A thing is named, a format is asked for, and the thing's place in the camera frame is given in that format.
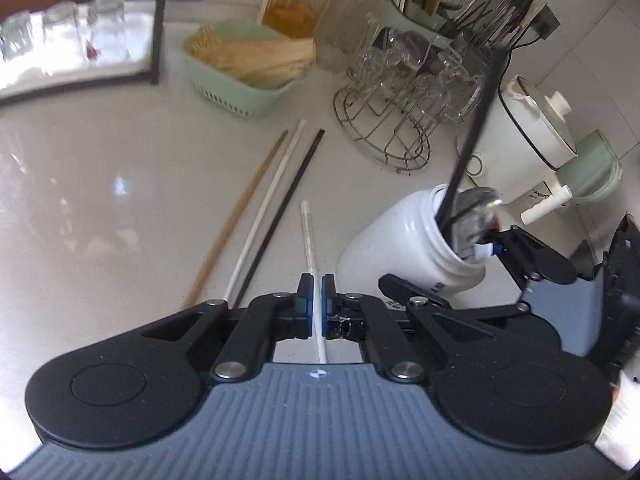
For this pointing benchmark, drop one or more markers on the purple tinted glass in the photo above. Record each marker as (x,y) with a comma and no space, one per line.
(417,45)

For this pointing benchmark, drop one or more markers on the mint green kettle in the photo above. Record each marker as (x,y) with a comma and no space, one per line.
(590,170)

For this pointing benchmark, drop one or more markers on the hanging kitchen utensils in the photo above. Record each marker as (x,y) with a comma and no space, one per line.
(500,0)

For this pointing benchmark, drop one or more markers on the cluster of clear stemmed glasses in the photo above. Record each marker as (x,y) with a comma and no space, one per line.
(400,85)

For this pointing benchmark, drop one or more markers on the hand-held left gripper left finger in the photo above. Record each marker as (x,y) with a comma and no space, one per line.
(306,305)

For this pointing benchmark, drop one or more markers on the brown wooden chopstick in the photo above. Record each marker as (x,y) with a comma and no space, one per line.
(241,210)

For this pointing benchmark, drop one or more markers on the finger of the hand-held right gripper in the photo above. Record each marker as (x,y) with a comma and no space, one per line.
(540,260)
(395,285)

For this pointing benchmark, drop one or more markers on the dried noodles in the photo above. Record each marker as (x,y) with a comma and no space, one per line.
(260,60)

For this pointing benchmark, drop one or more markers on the green plastic basket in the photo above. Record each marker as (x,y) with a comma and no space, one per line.
(230,95)

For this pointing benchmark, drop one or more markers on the white electric cooking pot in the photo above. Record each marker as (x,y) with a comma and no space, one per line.
(520,135)

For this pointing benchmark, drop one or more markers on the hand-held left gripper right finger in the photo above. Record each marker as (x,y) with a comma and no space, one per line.
(330,305)

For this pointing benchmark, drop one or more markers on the metal spoon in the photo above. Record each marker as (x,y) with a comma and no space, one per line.
(475,205)

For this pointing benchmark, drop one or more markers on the black dish rack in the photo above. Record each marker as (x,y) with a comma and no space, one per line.
(160,25)

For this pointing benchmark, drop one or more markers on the tall clear glass jar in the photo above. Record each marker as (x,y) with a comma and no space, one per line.
(345,25)

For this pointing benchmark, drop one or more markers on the black chopstick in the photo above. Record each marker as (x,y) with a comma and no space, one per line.
(282,210)
(471,135)

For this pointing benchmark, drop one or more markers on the green utensil holder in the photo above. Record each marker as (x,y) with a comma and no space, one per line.
(425,20)

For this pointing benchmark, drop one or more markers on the white ceramic mug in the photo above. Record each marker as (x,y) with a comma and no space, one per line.
(390,245)

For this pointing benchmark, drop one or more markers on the glass pitcher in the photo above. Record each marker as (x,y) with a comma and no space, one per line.
(472,90)

